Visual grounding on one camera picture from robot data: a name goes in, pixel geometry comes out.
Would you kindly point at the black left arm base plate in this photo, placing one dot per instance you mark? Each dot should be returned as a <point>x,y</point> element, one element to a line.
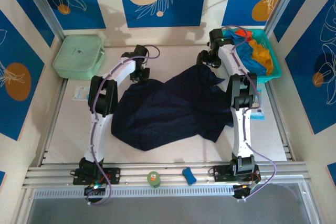
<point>115,175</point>

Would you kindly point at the aluminium frame rail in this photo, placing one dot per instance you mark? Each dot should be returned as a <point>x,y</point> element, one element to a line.
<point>172,175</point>

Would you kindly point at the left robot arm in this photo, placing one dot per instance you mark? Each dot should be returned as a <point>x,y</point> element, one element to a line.
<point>98,134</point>

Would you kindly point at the blue foam block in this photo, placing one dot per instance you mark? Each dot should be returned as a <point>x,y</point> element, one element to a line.
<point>189,175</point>

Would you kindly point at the aluminium frame post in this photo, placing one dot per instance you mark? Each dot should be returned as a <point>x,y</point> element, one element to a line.
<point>42,3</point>
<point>282,1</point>

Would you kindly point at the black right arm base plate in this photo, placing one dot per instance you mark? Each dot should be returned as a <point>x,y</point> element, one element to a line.
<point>221,174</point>

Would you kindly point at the navy blue t-shirt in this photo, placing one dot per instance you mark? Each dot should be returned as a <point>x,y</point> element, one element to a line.
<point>170,108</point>

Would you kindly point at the teal plastic basket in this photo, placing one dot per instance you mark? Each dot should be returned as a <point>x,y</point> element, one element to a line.
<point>270,77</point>

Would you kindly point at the mint green zip case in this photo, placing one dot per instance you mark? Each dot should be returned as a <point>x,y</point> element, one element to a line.
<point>76,56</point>

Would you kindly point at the green tape roll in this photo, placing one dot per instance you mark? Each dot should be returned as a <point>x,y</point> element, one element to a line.
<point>153,179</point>

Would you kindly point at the grey metal panel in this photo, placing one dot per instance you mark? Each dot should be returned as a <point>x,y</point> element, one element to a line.
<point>168,212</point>

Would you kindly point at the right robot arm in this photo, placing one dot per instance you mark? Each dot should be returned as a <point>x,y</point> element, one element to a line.
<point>242,134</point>

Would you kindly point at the bright blue t-shirt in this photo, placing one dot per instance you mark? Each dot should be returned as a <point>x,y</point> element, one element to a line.
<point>246,56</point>

